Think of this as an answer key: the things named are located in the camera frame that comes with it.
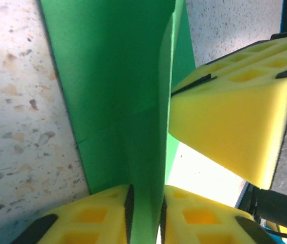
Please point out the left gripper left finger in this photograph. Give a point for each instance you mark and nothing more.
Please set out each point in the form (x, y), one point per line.
(90, 218)

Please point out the green square paper sheet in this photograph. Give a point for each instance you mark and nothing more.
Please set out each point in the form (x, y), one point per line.
(107, 76)

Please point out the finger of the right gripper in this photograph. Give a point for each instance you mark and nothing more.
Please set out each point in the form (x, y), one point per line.
(255, 54)
(222, 127)

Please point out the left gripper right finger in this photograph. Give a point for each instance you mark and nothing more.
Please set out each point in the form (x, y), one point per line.
(201, 221)

